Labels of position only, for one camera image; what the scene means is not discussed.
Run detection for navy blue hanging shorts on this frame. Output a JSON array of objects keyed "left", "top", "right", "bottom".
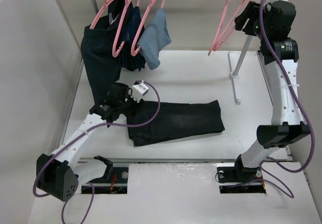
[{"left": 120, "top": 5, "right": 147, "bottom": 71}]

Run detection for pink hanger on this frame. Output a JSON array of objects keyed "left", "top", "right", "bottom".
[
  {"left": 216, "top": 0, "right": 250, "bottom": 51},
  {"left": 131, "top": 0, "right": 166, "bottom": 56},
  {"left": 208, "top": 0, "right": 229, "bottom": 56},
  {"left": 89, "top": 0, "right": 128, "bottom": 30},
  {"left": 112, "top": 0, "right": 140, "bottom": 57}
]

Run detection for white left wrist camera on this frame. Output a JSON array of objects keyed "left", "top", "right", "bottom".
[{"left": 130, "top": 82, "right": 149, "bottom": 102}]

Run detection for black trousers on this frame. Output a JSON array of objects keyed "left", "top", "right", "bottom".
[{"left": 128, "top": 100, "right": 225, "bottom": 146}]

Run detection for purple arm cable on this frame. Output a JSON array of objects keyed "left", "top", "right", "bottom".
[
  {"left": 34, "top": 80, "right": 162, "bottom": 223},
  {"left": 259, "top": 0, "right": 317, "bottom": 199}
]

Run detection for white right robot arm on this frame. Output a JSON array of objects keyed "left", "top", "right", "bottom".
[{"left": 221, "top": 0, "right": 310, "bottom": 183}]

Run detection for light blue hanging shorts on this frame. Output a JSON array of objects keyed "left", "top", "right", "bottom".
[{"left": 137, "top": 8, "right": 172, "bottom": 70}]

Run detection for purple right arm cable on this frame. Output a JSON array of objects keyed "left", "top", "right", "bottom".
[{"left": 259, "top": 0, "right": 317, "bottom": 199}]

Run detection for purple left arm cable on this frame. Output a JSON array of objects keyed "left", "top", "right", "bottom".
[{"left": 34, "top": 80, "right": 162, "bottom": 223}]

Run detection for dark teal hanging trousers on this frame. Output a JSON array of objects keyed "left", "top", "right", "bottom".
[{"left": 80, "top": 0, "right": 135, "bottom": 103}]

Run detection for white clothes rack frame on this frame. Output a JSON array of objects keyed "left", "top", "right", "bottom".
[{"left": 90, "top": 0, "right": 252, "bottom": 104}]

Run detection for aluminium rail at table front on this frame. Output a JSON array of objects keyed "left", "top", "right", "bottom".
[{"left": 83, "top": 159, "right": 292, "bottom": 187}]

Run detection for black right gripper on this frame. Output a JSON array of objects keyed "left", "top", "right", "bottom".
[{"left": 234, "top": 0, "right": 272, "bottom": 41}]

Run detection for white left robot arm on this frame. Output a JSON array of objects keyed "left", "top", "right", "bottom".
[{"left": 33, "top": 83, "right": 148, "bottom": 202}]

